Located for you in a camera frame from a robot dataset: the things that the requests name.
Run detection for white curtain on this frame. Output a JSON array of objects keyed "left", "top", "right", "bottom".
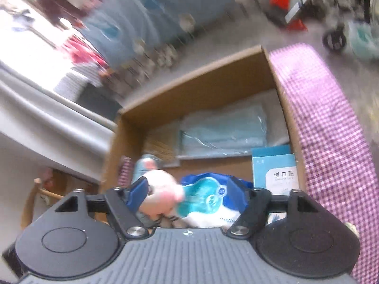
[{"left": 1, "top": 64, "right": 116, "bottom": 183}]

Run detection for cotton swab packet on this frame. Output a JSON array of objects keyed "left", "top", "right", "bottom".
[{"left": 142, "top": 120, "right": 181, "bottom": 168}]

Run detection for pink checkered tablecloth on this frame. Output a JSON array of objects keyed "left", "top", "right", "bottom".
[{"left": 269, "top": 44, "right": 378, "bottom": 283}]

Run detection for teal wet wipes pack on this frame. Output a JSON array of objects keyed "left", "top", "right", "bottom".
[{"left": 175, "top": 173, "right": 253, "bottom": 228}]

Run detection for brown cardboard box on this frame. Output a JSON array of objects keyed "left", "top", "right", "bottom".
[{"left": 99, "top": 46, "right": 307, "bottom": 192}]

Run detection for polka dot cloth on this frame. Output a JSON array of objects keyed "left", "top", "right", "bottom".
[{"left": 54, "top": 63, "right": 102, "bottom": 102}]

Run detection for pink plush doll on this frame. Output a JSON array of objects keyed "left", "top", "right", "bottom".
[{"left": 132, "top": 154, "right": 188, "bottom": 228}]

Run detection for blue patterned hanging sheet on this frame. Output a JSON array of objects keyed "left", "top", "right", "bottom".
[{"left": 79, "top": 0, "right": 235, "bottom": 69}]

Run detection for wheelchair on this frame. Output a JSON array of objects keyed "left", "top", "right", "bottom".
[{"left": 265, "top": 0, "right": 378, "bottom": 54}]

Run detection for blue white book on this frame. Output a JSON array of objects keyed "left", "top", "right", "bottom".
[{"left": 250, "top": 144, "right": 301, "bottom": 225}]

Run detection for blue face mask packet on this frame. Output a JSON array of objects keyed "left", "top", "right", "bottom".
[{"left": 178, "top": 89, "right": 290, "bottom": 160}]

